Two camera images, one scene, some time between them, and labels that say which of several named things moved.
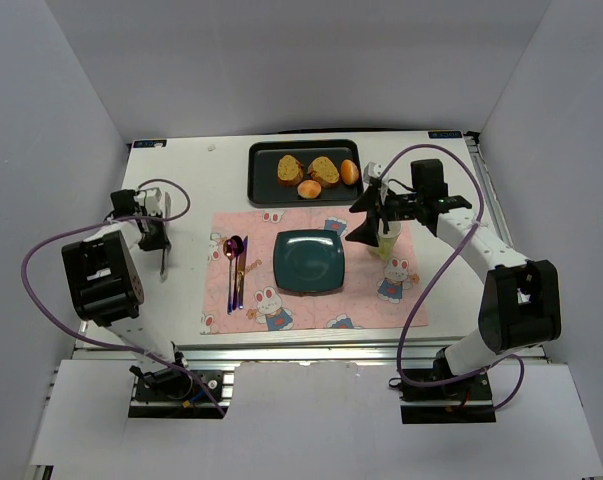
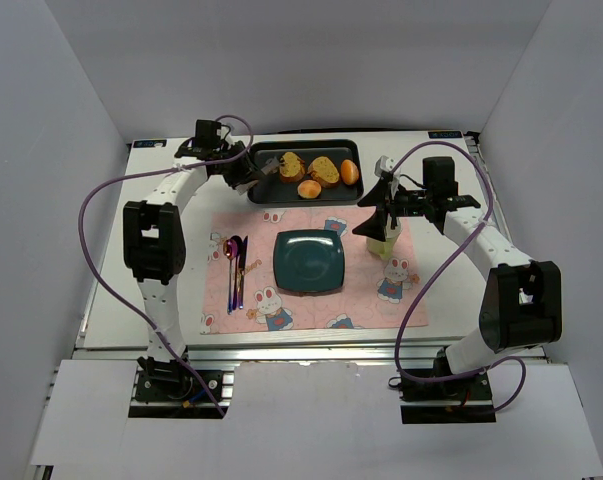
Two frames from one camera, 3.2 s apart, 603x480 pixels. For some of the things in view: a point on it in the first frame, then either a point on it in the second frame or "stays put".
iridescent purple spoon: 230,249 stays put
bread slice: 289,170 stays put
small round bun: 309,189 stays put
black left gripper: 155,239 to 246,174
